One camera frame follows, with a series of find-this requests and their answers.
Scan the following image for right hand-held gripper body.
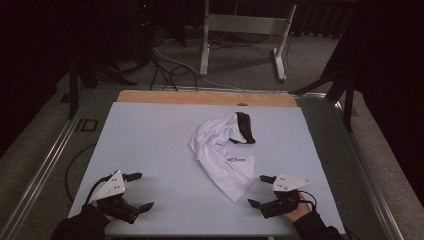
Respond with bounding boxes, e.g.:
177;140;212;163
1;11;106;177
259;172;312;220

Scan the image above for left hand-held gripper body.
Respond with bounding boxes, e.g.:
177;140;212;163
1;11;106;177
88;170;141;225

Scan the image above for white shorts with black waistband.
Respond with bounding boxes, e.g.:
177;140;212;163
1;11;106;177
187;111;257;205

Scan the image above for person's left hand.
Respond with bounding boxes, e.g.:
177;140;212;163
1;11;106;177
90;199;115;222

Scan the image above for person's right hand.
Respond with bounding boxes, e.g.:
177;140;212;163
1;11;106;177
282;193;313;224

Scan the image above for black stand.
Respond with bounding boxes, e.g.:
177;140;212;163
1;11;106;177
67;56;138;120
288;64;357;133

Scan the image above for wooden board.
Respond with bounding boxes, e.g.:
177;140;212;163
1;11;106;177
116;89;298;108

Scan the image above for dark computer tower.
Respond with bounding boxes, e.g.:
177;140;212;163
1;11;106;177
132;0;158;66

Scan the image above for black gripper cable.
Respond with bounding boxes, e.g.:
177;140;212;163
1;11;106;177
297;189;318;213
84;173;116;205

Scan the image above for black floor cable loop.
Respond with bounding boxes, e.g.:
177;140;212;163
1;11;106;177
64;142;98;203

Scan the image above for aluminium rail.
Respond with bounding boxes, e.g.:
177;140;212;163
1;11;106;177
0;89;96;240
294;92;405;240

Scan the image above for bundle of black floor cables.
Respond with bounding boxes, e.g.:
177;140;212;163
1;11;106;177
148;49;200;92

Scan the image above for white floor cable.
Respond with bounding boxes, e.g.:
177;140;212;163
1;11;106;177
152;46;244;90

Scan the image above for white metal desk frame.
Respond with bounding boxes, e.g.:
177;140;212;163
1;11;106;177
198;0;298;83

